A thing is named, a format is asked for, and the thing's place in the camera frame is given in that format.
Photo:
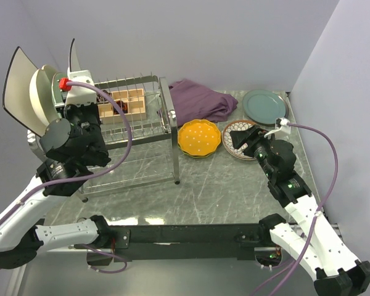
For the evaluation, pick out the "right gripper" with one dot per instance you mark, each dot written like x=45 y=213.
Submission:
x=251 y=137

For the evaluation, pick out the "orange dotted plate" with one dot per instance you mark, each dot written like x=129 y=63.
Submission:
x=199 y=137

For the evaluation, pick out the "dark green round plate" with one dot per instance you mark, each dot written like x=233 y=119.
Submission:
x=264 y=107

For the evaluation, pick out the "large square plate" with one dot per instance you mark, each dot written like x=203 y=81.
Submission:
x=16 y=94
x=73 y=62

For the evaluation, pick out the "mint green flower plate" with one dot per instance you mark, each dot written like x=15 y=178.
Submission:
x=57 y=97

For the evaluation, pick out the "white round plate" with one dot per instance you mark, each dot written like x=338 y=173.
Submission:
x=40 y=90

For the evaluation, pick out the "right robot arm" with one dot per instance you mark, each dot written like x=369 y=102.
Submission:
x=333 y=267

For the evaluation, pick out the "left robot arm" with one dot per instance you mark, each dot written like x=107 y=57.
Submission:
x=71 y=144

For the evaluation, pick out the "steel dish rack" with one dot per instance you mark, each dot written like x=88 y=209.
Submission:
x=154 y=155

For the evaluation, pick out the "purple cloth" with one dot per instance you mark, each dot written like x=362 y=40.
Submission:
x=193 y=101

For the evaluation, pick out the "wooden cutlery box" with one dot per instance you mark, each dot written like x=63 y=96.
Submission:
x=131 y=101

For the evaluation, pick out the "black base beam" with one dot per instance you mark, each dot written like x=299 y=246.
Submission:
x=174 y=242

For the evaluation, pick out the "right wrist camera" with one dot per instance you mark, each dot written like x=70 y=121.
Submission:
x=281 y=129

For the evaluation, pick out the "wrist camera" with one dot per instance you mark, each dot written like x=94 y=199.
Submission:
x=79 y=96
x=281 y=129

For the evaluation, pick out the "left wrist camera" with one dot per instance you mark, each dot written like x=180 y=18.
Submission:
x=79 y=96

